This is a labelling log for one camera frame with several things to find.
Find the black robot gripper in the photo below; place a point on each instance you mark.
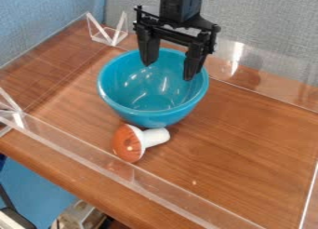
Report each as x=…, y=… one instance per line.
x=192, y=32

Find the blue plastic bowl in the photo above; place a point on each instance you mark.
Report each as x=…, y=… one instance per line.
x=150, y=95

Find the brown and white toy mushroom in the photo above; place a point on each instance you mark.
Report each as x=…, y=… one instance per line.
x=131, y=141

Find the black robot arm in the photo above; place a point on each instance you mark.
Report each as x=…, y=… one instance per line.
x=179, y=9

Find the clear acrylic back barrier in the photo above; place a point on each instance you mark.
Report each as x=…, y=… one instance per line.
x=281, y=77

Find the clear acrylic barrier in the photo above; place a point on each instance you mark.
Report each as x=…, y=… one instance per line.
x=21, y=34
x=281, y=77
x=68, y=157

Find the clear acrylic left barrier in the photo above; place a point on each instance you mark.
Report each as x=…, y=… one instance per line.
x=21, y=34

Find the clear acrylic front barrier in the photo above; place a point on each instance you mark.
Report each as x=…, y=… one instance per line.
x=68, y=157

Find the white box under table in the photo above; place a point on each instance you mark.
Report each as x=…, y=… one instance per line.
x=79, y=216

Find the clear acrylic corner bracket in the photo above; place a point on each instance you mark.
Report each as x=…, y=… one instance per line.
x=107, y=35

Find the clear acrylic left bracket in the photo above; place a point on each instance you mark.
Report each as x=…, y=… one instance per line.
x=9, y=111

